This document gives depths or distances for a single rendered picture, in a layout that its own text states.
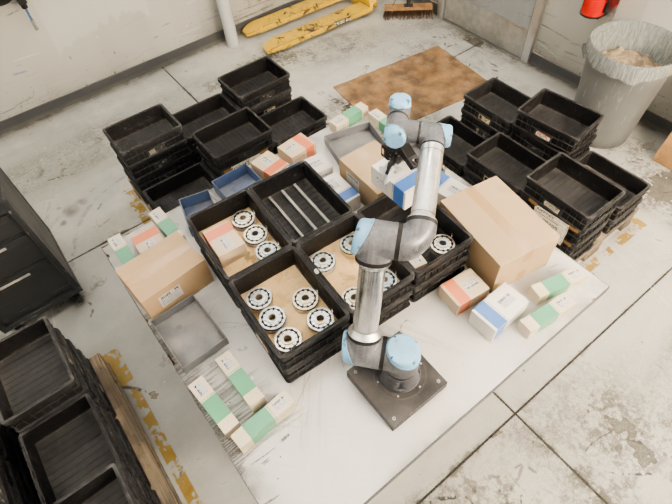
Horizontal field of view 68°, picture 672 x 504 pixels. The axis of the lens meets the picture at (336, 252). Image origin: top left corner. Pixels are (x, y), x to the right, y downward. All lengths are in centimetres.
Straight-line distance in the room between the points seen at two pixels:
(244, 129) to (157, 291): 149
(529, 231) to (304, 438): 119
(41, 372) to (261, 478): 118
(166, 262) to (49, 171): 229
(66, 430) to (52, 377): 24
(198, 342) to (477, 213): 126
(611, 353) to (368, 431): 160
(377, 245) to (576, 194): 169
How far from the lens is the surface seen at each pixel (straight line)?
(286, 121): 345
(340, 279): 199
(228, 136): 324
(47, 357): 262
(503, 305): 204
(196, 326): 214
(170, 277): 211
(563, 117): 343
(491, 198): 223
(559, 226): 286
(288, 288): 199
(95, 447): 245
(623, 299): 326
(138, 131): 349
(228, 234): 211
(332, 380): 193
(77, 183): 410
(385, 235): 146
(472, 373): 198
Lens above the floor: 248
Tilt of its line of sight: 53 degrees down
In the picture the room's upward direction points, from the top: 5 degrees counter-clockwise
